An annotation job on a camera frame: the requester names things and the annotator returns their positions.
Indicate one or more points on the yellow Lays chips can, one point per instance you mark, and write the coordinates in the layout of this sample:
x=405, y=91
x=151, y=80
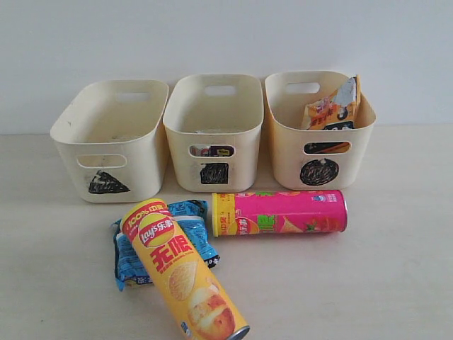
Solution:
x=196, y=299

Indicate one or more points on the orange black noodle packet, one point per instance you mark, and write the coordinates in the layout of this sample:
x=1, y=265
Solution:
x=337, y=111

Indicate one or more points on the white milk carton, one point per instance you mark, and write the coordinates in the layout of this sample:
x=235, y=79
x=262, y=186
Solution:
x=200, y=150

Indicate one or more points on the left cream plastic bin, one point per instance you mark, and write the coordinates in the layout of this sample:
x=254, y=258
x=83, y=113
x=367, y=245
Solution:
x=112, y=141

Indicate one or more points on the blue instant noodle packet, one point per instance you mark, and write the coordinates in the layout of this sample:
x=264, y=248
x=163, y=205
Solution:
x=191, y=215

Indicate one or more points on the cream plastic bin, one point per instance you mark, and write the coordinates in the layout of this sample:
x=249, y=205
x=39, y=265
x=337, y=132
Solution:
x=304, y=160
x=215, y=109
x=112, y=141

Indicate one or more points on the right cream plastic bin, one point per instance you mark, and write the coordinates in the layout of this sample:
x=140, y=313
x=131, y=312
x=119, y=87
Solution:
x=304, y=160

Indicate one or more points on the pink Lays chips can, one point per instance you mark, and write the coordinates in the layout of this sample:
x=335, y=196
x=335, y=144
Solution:
x=272, y=212

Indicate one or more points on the middle cream plastic bin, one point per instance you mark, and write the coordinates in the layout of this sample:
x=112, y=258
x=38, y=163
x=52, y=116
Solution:
x=215, y=109

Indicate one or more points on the purple drink carton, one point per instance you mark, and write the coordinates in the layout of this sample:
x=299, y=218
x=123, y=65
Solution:
x=221, y=151

